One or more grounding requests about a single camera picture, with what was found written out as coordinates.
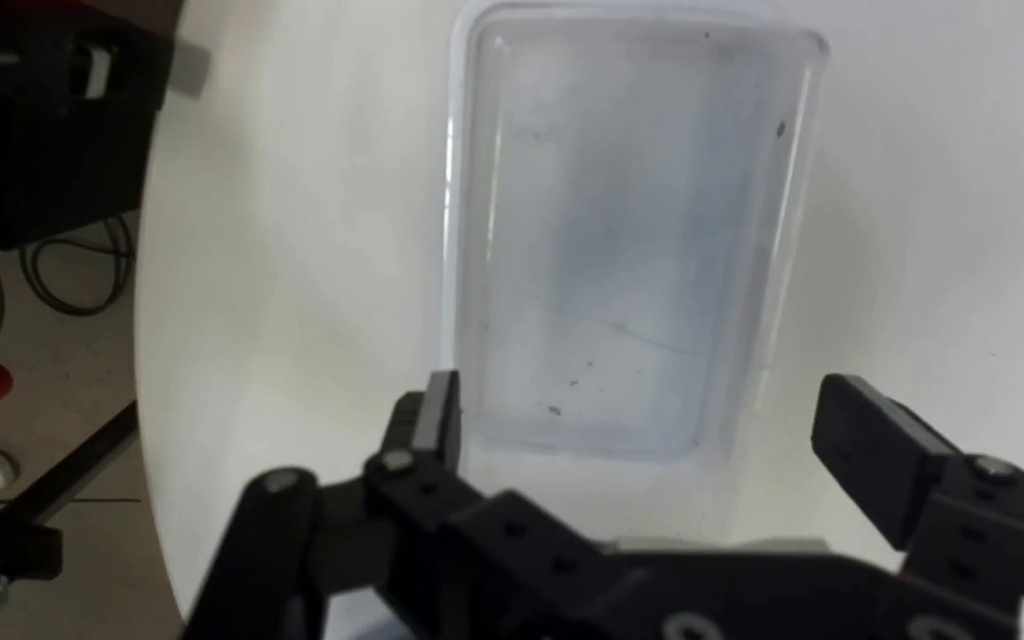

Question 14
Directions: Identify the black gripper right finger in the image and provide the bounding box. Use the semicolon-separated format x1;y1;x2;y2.
810;373;972;552

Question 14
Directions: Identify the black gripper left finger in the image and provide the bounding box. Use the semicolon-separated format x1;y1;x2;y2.
379;366;467;479

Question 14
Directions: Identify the clear plastic container bowl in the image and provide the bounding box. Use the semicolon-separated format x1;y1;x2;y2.
436;0;831;549

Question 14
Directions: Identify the black stand pole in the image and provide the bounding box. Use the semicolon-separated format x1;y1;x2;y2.
0;399;144;619

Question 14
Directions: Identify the black equipment box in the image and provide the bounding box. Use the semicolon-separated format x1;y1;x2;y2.
0;0;187;257

